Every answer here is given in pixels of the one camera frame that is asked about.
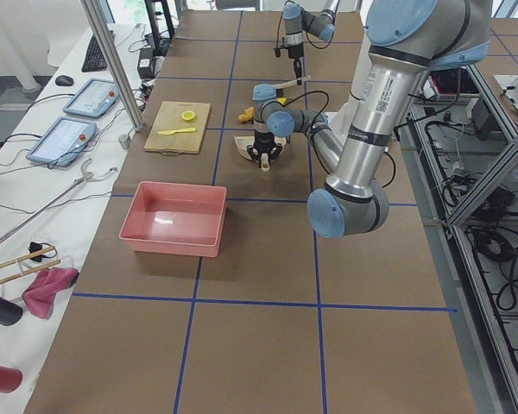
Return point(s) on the pink plastic bin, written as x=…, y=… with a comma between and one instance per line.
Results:
x=171, y=218

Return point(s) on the yellow plastic knife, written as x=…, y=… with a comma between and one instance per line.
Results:
x=177, y=131

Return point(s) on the wooden sticks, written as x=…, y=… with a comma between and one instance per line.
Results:
x=28, y=264

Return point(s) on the red bottle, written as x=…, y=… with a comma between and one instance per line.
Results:
x=10, y=379

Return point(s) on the beige hand brush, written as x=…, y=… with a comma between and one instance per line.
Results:
x=281, y=87

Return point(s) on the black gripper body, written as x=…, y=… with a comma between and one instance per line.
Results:
x=263, y=141
x=294, y=52

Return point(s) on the aluminium frame post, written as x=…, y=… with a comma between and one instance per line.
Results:
x=95, y=17

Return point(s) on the teach pendant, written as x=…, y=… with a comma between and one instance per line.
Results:
x=63, y=142
x=93, y=100

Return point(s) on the metal reacher grabber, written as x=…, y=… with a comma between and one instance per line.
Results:
x=86, y=176

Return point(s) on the black keyboard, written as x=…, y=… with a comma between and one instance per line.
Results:
x=94, y=60

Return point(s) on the far teach pendant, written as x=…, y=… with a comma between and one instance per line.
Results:
x=93, y=100

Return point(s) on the black bottle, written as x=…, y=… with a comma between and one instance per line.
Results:
x=10, y=313

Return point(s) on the toy corn cob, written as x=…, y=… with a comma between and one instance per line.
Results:
x=247, y=115

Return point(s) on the black computer mouse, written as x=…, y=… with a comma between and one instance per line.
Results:
x=64, y=80

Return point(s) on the pink cloth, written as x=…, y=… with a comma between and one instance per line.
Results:
x=40, y=295

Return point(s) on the lemon slices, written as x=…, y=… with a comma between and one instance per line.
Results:
x=188, y=115

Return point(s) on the bamboo cutting board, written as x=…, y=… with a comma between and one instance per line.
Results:
x=168, y=117

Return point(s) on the near teach pendant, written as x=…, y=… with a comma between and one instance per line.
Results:
x=63, y=142

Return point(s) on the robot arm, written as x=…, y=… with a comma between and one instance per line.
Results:
x=296, y=24
x=403, y=42

